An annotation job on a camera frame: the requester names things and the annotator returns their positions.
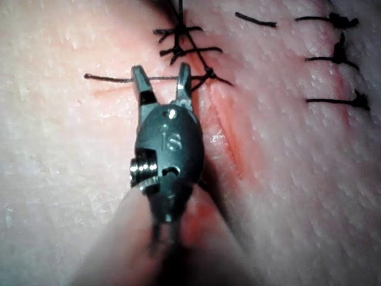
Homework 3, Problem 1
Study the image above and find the right arm needle driver jaw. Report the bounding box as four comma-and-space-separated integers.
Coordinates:
174, 61, 193, 105
130, 66, 159, 107

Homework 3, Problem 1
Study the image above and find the right arm needle driver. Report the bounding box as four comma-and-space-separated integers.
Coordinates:
129, 102, 204, 197

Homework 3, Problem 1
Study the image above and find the black stitching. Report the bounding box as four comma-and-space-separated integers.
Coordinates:
295, 11, 371, 112
153, 0, 236, 92

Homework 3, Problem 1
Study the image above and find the short black thread piece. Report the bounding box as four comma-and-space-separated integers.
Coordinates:
234, 11, 278, 29

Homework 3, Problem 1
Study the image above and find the tissue pad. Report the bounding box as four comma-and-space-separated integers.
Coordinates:
0, 0, 381, 286

